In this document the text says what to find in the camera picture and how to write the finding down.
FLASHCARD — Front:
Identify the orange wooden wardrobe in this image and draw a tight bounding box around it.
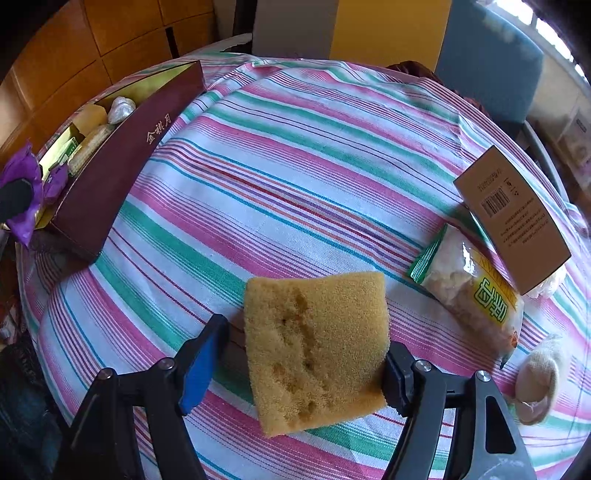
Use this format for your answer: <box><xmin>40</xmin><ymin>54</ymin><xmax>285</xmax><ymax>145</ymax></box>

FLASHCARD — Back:
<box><xmin>1</xmin><ymin>1</ymin><xmax>217</xmax><ymax>161</ymax></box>

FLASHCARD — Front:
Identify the striped bed sheet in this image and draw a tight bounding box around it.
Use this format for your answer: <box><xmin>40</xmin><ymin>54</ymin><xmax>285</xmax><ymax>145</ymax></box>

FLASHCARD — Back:
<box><xmin>18</xmin><ymin>54</ymin><xmax>590</xmax><ymax>479</ymax></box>

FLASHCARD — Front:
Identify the green white medicine box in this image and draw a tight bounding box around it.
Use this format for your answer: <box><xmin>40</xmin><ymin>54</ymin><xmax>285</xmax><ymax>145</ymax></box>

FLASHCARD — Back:
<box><xmin>39</xmin><ymin>123</ymin><xmax>84</xmax><ymax>173</ymax></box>

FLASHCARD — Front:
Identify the dark red cloth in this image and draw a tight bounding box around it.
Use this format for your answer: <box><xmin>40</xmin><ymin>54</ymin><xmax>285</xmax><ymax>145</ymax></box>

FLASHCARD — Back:
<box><xmin>388</xmin><ymin>60</ymin><xmax>443</xmax><ymax>84</ymax></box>

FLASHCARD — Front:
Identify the gold tin tray box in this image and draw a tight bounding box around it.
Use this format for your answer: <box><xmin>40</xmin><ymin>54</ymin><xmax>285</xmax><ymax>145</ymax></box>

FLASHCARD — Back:
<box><xmin>29</xmin><ymin>60</ymin><xmax>205</xmax><ymax>263</ymax></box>

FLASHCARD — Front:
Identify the yellow packaged snack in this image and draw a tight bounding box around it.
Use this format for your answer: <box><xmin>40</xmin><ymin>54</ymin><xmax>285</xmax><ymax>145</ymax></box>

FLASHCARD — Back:
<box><xmin>67</xmin><ymin>124</ymin><xmax>115</xmax><ymax>177</ymax></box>

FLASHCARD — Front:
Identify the silver foil ball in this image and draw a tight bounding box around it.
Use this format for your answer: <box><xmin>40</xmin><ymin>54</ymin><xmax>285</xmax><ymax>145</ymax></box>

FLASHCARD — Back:
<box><xmin>107</xmin><ymin>96</ymin><xmax>136</xmax><ymax>125</ymax></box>

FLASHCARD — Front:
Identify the green yellow snack bag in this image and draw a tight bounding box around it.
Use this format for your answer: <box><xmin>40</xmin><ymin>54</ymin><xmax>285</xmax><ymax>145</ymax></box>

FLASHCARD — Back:
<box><xmin>408</xmin><ymin>224</ymin><xmax>525</xmax><ymax>367</ymax></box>

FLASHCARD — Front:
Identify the white plastic bag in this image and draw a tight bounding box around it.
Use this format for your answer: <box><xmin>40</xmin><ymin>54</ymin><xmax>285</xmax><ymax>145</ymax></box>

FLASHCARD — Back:
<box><xmin>527</xmin><ymin>265</ymin><xmax>567</xmax><ymax>299</ymax></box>

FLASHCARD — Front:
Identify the brown cardboard box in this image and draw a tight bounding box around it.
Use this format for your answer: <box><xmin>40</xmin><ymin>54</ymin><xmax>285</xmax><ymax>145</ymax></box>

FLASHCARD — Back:
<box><xmin>454</xmin><ymin>146</ymin><xmax>571</xmax><ymax>294</ymax></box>

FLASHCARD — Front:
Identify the grey yellow blue armchair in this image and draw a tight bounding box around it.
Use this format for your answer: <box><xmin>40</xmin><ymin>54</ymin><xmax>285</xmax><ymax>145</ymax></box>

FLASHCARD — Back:
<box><xmin>202</xmin><ymin>0</ymin><xmax>569</xmax><ymax>195</ymax></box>

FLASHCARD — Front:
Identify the yellow sponge block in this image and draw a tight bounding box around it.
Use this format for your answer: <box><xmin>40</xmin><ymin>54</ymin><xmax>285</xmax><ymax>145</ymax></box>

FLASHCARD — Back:
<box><xmin>243</xmin><ymin>272</ymin><xmax>390</xmax><ymax>438</ymax></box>

